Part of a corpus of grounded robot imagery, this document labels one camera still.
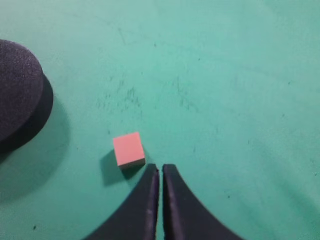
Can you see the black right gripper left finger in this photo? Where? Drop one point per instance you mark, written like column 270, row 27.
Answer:
column 136, row 218

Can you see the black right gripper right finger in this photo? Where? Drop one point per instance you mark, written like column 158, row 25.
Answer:
column 184, row 216

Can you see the pink cube block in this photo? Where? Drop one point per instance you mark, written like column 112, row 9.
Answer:
column 129, row 150

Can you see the black round turntable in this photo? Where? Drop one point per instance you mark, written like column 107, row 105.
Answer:
column 26, row 96

